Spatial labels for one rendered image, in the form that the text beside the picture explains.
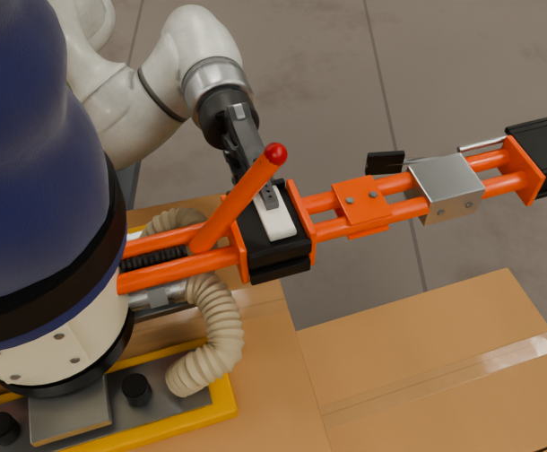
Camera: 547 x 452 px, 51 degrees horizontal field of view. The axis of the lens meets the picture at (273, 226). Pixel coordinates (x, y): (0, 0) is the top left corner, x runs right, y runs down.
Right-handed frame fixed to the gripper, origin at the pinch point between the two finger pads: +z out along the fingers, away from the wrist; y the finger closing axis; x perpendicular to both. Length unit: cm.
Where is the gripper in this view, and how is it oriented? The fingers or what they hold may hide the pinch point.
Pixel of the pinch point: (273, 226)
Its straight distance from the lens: 64.5
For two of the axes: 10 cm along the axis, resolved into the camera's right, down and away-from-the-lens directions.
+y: 0.0, 6.2, 7.9
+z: 3.2, 7.5, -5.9
